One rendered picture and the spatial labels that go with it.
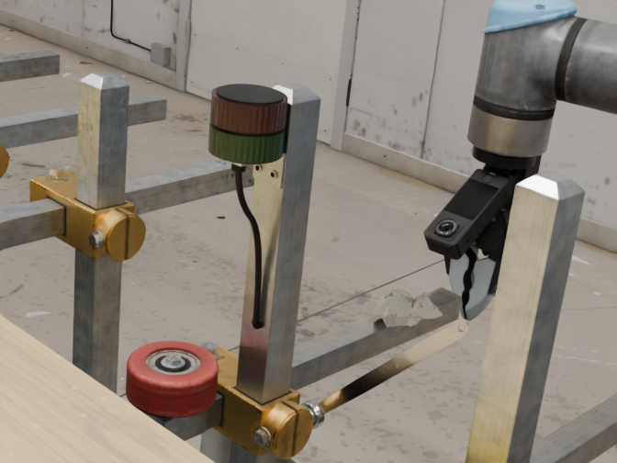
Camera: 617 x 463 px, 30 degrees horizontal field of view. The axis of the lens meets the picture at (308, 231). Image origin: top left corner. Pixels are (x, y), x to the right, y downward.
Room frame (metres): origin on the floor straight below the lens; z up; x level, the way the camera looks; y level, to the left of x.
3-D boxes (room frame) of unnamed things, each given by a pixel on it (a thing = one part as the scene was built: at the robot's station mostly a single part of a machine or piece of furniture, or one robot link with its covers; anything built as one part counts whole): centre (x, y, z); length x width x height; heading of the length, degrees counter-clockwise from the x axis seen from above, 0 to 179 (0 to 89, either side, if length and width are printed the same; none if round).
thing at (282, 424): (0.92, 0.04, 0.85); 0.14 x 0.06 x 0.05; 48
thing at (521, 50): (1.23, -0.21, 1.13); 0.10 x 0.09 x 0.12; 62
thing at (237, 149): (0.87, 0.06, 1.12); 0.06 x 0.06 x 0.02
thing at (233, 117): (0.87, 0.06, 1.14); 0.06 x 0.06 x 0.02
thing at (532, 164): (1.23, -0.21, 0.96); 0.09 x 0.08 x 0.12; 138
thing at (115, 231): (1.08, 0.23, 0.95); 0.14 x 0.06 x 0.05; 48
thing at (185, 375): (0.87, 0.11, 0.85); 0.08 x 0.08 x 0.11
